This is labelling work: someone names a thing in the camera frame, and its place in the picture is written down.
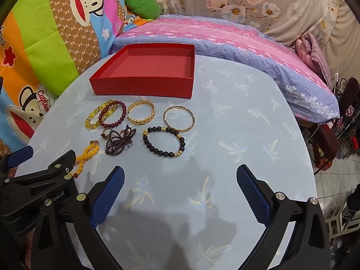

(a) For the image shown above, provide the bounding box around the red cardboard box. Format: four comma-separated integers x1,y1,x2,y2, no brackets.
89,44,196,99

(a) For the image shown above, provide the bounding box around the black bead bracelet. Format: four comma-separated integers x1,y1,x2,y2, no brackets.
142,126,186,158

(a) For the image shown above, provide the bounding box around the light blue palm-print tablecloth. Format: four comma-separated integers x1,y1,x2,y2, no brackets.
14,53,315,270

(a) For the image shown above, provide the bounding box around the cartoon monkey quilt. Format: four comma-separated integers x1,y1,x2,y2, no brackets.
0,0,135,152

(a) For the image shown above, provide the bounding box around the orange bead bracelet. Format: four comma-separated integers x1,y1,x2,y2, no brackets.
69,140,101,179

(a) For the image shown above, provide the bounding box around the dark red chair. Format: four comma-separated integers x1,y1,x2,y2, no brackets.
309,77,360,172

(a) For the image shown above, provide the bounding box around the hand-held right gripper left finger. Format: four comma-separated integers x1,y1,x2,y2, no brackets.
31,166,126,270

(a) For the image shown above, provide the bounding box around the garnet bead strand bracelet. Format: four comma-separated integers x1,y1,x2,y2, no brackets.
105,124,137,156

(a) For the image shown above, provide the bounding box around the yellow glass bead bracelet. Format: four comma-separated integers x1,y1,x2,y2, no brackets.
85,100,119,130

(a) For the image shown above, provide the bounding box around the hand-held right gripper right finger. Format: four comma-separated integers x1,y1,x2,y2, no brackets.
236,164,331,270

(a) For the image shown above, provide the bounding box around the wide gold bangle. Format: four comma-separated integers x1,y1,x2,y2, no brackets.
127,100,156,123

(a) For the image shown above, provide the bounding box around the pink purple striped pillow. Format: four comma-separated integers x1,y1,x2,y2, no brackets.
111,14,341,124

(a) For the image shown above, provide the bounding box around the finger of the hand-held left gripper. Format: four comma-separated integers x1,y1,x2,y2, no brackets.
4,150,77,192
0,146,34,181

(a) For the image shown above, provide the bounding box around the thin gold bangle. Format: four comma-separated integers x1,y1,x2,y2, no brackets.
164,106,195,133

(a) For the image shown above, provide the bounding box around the purple quilted cloth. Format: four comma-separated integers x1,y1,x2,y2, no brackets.
295,32,332,90

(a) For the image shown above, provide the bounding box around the green pillow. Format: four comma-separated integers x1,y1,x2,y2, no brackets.
124,0,161,20

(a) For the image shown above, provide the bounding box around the dark red bead bracelet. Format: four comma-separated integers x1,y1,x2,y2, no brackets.
98,100,128,129

